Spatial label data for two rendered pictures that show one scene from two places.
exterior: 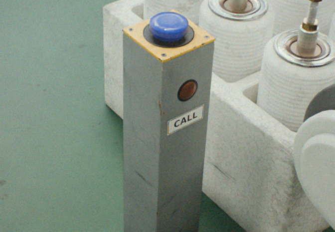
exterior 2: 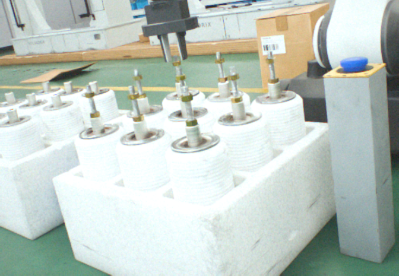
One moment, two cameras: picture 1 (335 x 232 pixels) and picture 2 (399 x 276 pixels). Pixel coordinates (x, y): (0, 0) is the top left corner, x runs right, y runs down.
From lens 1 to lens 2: 1.21 m
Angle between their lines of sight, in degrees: 85
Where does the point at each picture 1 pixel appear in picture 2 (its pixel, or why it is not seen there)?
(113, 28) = (227, 225)
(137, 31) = (364, 72)
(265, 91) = (297, 126)
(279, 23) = not seen: hidden behind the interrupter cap
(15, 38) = not seen: outside the picture
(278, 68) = (299, 101)
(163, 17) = (351, 60)
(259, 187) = (328, 174)
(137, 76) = (377, 98)
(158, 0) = (227, 162)
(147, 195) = (388, 189)
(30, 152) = not seen: outside the picture
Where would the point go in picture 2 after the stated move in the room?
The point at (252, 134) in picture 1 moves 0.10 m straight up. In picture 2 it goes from (320, 145) to (314, 92)
